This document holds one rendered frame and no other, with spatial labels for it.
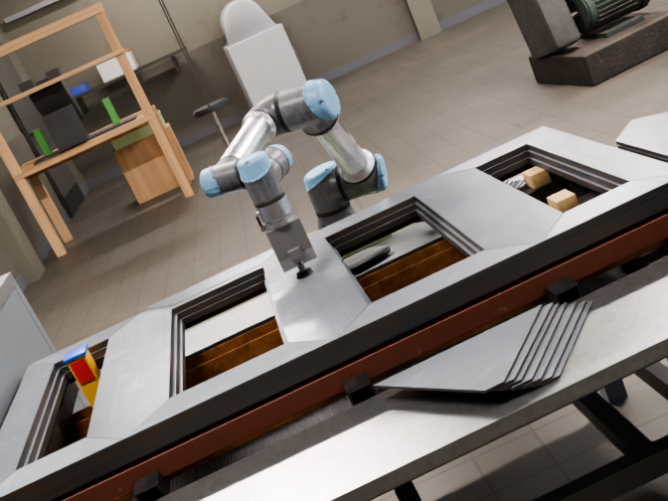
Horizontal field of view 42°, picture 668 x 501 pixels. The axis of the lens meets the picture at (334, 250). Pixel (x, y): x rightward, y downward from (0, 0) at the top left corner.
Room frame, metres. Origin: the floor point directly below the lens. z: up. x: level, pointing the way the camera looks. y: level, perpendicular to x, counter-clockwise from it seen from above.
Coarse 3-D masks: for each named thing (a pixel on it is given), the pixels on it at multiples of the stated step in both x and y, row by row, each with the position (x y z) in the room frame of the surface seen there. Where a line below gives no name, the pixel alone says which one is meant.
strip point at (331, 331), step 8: (368, 304) 1.63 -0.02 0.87; (352, 312) 1.63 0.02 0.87; (360, 312) 1.61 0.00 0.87; (336, 320) 1.62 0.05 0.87; (344, 320) 1.61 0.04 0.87; (352, 320) 1.59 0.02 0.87; (320, 328) 1.62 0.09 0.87; (328, 328) 1.60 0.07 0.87; (336, 328) 1.59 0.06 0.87; (344, 328) 1.57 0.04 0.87; (304, 336) 1.62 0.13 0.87; (312, 336) 1.60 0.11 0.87; (320, 336) 1.58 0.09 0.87; (328, 336) 1.57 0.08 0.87; (336, 336) 1.55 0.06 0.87
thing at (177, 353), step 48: (336, 240) 2.19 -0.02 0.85; (576, 240) 1.57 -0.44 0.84; (240, 288) 2.17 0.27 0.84; (480, 288) 1.56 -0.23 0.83; (384, 336) 1.55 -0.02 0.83; (48, 384) 2.03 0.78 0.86; (288, 384) 1.53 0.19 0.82; (48, 432) 1.82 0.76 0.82; (144, 432) 1.52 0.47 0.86; (192, 432) 1.52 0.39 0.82; (48, 480) 1.51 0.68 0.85
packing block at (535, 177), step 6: (534, 168) 2.16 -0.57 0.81; (540, 168) 2.14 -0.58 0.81; (528, 174) 2.13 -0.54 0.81; (534, 174) 2.11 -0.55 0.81; (540, 174) 2.11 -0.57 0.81; (546, 174) 2.11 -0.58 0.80; (528, 180) 2.14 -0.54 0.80; (534, 180) 2.11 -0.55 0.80; (540, 180) 2.11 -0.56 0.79; (546, 180) 2.11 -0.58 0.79; (534, 186) 2.11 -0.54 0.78; (540, 186) 2.11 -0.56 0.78
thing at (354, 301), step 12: (348, 300) 1.69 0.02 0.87; (360, 300) 1.67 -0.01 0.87; (312, 312) 1.71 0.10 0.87; (324, 312) 1.68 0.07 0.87; (336, 312) 1.66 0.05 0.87; (348, 312) 1.64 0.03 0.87; (288, 324) 1.70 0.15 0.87; (300, 324) 1.68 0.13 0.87; (312, 324) 1.65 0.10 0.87; (324, 324) 1.63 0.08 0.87; (288, 336) 1.65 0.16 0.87
